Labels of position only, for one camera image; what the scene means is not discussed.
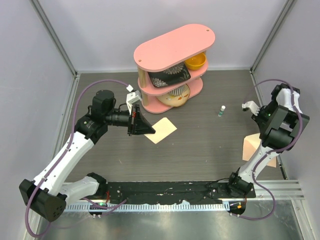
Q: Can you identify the striped small bowl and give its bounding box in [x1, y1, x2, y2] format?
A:
[168, 85, 186, 97]

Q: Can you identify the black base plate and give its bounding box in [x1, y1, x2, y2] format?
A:
[77, 180, 256, 205]

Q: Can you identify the pink envelope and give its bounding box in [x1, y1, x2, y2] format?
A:
[242, 133, 261, 162]

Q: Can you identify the aluminium frame rail left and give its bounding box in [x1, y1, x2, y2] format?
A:
[28, 0, 81, 81]

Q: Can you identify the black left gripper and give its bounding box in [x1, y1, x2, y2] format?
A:
[105, 104, 156, 137]

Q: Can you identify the white slotted cable duct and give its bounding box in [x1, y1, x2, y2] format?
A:
[64, 201, 230, 215]

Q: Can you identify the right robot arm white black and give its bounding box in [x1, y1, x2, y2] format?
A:
[225, 80, 310, 198]

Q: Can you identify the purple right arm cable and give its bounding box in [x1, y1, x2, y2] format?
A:
[237, 79, 305, 221]

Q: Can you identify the yellow bowl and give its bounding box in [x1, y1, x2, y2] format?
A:
[184, 52, 207, 70]

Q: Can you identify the aluminium frame rail right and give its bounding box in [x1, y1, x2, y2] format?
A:
[250, 0, 297, 74]

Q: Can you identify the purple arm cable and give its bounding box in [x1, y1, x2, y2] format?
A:
[237, 79, 305, 221]
[25, 79, 133, 238]

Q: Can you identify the beige patterned plate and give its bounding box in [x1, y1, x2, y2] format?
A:
[156, 84, 191, 108]

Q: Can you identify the aluminium frame rail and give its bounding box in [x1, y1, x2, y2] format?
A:
[250, 0, 297, 74]
[28, 0, 81, 81]

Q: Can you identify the black floral plate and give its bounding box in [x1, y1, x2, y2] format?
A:
[148, 62, 191, 88]

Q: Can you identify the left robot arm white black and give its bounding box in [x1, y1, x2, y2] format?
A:
[19, 90, 156, 223]

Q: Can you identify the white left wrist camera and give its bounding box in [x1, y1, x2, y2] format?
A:
[125, 84, 142, 114]

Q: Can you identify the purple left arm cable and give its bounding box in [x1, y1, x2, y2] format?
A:
[25, 79, 133, 238]

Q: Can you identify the pink three-tier shelf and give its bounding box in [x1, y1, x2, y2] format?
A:
[133, 23, 216, 114]

